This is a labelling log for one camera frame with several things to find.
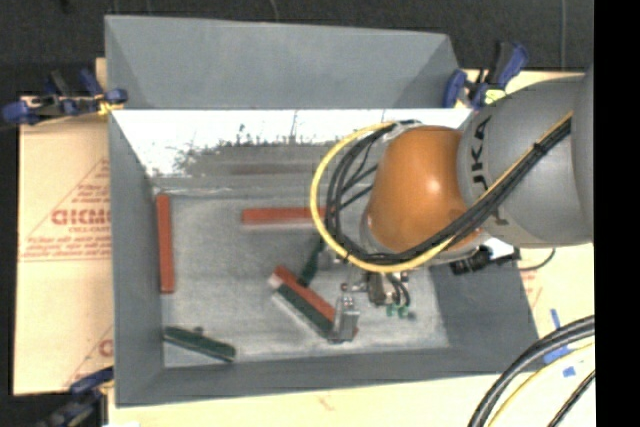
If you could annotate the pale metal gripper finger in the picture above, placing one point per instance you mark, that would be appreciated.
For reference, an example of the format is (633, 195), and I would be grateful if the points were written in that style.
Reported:
(353, 322)
(338, 322)

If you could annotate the dark green flat block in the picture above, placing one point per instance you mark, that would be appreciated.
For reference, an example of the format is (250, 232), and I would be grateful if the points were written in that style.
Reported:
(200, 344)
(312, 262)
(305, 311)

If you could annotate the grey metal bin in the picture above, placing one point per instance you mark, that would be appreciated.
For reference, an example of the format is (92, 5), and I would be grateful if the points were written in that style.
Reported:
(250, 75)

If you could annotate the brown cardboard board, red print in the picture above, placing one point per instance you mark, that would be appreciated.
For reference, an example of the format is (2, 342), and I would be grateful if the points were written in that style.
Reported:
(60, 215)

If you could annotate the black cylinder on white bracket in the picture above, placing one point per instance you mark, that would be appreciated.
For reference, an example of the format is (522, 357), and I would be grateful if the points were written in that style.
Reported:
(475, 260)

